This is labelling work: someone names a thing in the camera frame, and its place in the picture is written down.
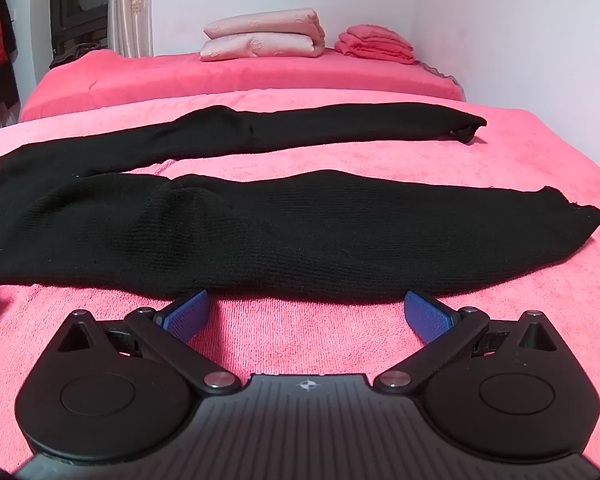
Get dark cloth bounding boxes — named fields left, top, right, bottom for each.
left=49, top=42, right=112, bottom=70

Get folded pink blanket stack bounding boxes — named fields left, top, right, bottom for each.
left=336, top=24, right=417, bottom=65

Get beige patterned curtain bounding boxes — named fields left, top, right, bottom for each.
left=108, top=0, right=154, bottom=59

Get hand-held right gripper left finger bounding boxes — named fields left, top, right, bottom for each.
left=55, top=290, right=242, bottom=394

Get black knit pants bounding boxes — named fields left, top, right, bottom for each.
left=0, top=102, right=600, bottom=306

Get pale pink pillow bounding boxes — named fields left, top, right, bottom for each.
left=203, top=8, right=326, bottom=47
left=200, top=32, right=326, bottom=63

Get pink covered bed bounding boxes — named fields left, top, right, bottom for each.
left=19, top=47, right=466, bottom=123

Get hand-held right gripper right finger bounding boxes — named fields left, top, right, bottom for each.
left=374, top=290, right=561, bottom=394

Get pink fleece bed blanket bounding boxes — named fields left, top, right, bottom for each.
left=0, top=87, right=600, bottom=463

